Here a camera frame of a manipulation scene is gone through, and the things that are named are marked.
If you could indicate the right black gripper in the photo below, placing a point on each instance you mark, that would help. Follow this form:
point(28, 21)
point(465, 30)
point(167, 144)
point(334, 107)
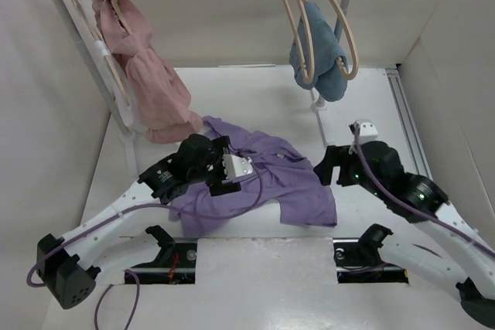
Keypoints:
point(336, 155)

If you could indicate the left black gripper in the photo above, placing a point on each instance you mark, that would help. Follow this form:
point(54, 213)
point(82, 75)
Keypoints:
point(216, 185)

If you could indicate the purple t shirt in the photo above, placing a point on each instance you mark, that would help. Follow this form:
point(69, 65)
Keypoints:
point(280, 174)

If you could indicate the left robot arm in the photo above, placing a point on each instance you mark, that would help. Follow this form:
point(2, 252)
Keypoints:
point(125, 233)

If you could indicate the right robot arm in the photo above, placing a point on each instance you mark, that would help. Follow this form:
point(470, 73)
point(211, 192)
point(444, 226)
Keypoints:
point(466, 274)

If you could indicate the wooden hanger under blue garment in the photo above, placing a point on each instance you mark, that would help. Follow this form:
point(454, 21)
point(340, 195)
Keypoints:
point(344, 24)

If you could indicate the pink dress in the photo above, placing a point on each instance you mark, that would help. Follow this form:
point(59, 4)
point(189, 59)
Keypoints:
point(161, 97)

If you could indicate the blue garment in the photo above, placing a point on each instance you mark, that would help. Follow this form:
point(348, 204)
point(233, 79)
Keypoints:
point(328, 79)

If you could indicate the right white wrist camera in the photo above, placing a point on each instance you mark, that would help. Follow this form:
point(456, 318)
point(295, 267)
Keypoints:
point(364, 131)

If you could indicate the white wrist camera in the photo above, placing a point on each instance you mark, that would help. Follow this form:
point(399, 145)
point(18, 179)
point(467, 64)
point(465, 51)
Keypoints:
point(364, 131)
point(236, 167)

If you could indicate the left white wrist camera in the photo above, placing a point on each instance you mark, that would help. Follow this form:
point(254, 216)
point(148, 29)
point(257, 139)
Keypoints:
point(236, 167)

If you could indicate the aluminium rail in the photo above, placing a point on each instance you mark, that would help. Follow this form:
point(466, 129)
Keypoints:
point(408, 124)

